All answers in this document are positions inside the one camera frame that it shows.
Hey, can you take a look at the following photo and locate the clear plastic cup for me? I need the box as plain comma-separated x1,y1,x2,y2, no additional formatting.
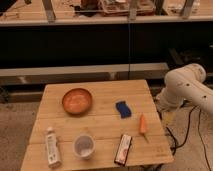
73,134,95,160

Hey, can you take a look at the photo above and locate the blue sponge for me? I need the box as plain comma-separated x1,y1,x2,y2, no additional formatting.
116,101,132,118

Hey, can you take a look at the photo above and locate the orange carrot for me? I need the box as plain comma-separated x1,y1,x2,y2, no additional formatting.
139,114,149,143

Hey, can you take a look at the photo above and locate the orange ceramic bowl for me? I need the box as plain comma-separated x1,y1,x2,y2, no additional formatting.
62,88,93,115

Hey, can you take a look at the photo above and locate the long metal shelf rack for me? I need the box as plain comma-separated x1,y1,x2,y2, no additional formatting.
0,0,213,86

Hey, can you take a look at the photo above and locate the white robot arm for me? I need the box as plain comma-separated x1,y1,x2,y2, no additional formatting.
157,63,213,115

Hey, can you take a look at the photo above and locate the white squeeze bottle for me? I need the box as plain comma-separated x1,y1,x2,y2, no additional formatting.
45,127,62,168

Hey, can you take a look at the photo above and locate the black power cable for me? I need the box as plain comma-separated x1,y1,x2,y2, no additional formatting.
159,105,213,171

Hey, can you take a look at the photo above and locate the black box on shelf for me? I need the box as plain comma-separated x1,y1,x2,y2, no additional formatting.
167,47,213,72

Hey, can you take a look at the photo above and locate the wooden table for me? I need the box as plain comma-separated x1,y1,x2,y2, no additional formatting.
21,80,173,171

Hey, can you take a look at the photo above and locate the clutter tray on shelf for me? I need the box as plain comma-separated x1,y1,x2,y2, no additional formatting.
98,0,155,16

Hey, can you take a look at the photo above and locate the black rectangular candy box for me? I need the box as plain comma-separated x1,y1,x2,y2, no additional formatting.
114,134,132,166

